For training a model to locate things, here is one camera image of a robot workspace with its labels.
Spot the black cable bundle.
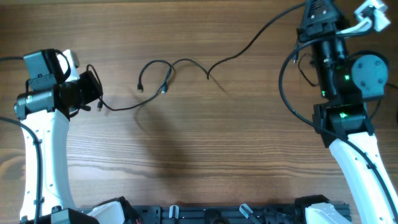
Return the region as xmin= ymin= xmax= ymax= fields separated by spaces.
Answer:
xmin=85 ymin=63 xmax=174 ymax=113

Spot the black cable with loop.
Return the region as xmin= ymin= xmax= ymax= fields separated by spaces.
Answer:
xmin=137 ymin=1 xmax=307 ymax=94

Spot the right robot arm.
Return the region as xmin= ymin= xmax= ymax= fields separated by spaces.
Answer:
xmin=297 ymin=1 xmax=397 ymax=223

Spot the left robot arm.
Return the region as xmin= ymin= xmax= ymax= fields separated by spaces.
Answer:
xmin=14 ymin=49 xmax=103 ymax=222

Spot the black right camera cable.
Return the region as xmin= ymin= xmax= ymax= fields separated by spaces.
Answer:
xmin=277 ymin=6 xmax=398 ymax=215

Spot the black camera cable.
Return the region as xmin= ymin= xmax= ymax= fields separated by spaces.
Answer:
xmin=0 ymin=55 xmax=44 ymax=224
xmin=277 ymin=6 xmax=398 ymax=215

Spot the black left camera cable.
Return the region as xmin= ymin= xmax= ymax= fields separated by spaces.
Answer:
xmin=0 ymin=55 xmax=44 ymax=224

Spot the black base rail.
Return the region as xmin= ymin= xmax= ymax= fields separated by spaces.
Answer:
xmin=68 ymin=195 xmax=352 ymax=224

